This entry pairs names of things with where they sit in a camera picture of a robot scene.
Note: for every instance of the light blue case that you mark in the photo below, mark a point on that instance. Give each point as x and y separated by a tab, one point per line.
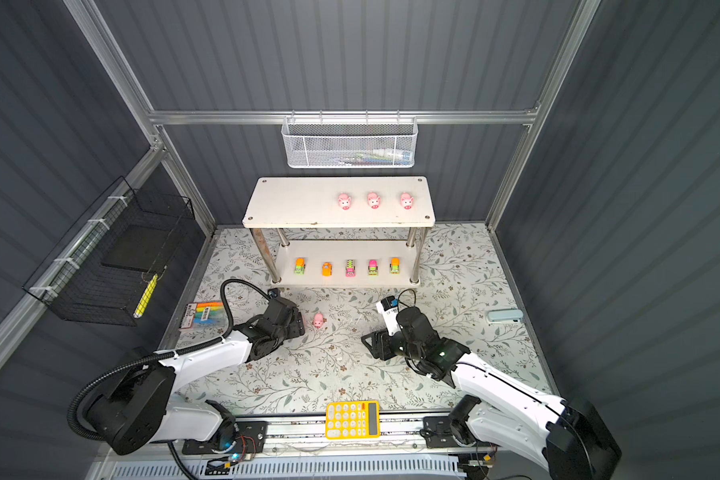
505	316

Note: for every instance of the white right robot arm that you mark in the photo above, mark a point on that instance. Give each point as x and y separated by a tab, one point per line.
567	438

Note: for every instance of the yellow calculator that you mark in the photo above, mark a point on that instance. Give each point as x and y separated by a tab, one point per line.
352	420

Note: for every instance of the white wire wall basket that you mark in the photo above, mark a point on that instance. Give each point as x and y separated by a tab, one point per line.
313	145

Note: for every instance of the pink pig toy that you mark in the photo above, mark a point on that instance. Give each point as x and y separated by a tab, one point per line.
318	320
373	200
344	201
406	200

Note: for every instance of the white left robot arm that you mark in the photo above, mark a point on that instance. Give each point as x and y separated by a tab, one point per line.
141	404

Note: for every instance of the green orange toy truck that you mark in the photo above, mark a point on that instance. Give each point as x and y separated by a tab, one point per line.
394	265

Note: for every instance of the yellow green highlighter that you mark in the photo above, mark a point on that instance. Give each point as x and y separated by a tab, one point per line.
145	297

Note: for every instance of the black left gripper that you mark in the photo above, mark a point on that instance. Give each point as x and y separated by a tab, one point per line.
297	325

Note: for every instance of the pens in white basket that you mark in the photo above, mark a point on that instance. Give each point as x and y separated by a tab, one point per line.
377	157

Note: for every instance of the green pink mixer truck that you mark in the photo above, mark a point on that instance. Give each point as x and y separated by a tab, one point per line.
373	269

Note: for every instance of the green orange mixer truck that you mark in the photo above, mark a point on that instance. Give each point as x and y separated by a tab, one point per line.
300	264

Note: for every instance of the orange toy bulldozer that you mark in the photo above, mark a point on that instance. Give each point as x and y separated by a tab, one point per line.
327	269

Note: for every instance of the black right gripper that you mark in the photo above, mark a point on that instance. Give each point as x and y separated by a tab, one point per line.
381	339

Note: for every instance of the black wire wall basket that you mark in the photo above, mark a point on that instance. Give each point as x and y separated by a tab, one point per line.
100	275

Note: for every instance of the pink green toy truck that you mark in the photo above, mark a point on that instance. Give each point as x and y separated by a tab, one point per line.
351	268

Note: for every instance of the white two-tier shelf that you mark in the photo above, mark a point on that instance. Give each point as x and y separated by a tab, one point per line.
292	217

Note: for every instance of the colourful marker pack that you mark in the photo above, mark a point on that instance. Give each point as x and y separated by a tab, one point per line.
202	315

